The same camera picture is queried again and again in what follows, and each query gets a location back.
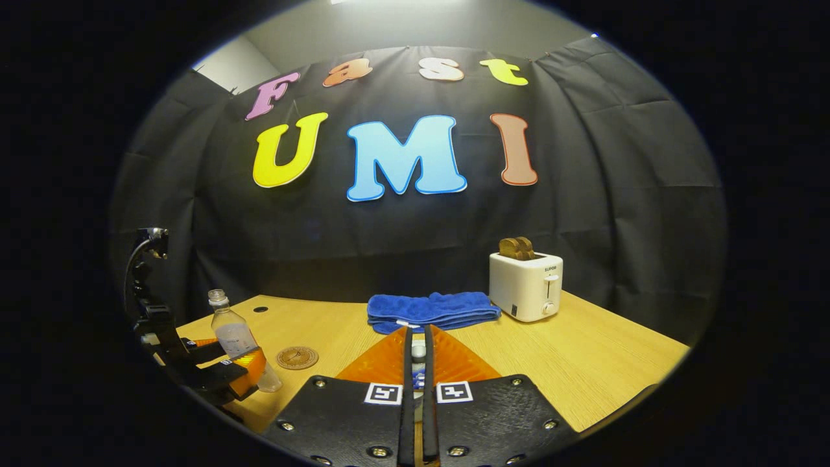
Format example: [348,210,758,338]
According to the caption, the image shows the folded blue towel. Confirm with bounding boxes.
[367,292,502,335]

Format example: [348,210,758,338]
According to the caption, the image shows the clear plastic water bottle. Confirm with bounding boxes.
[207,289,283,393]

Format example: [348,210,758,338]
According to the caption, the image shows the white toaster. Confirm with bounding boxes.
[489,252,563,323]

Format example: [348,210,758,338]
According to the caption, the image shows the black backdrop cloth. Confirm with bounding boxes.
[110,36,727,344]

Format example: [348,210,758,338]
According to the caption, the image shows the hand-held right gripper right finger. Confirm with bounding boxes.
[421,324,578,467]

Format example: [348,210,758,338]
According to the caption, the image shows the round brown coaster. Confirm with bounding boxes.
[276,346,320,370]

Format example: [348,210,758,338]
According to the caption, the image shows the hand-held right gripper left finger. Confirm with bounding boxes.
[263,326,416,467]

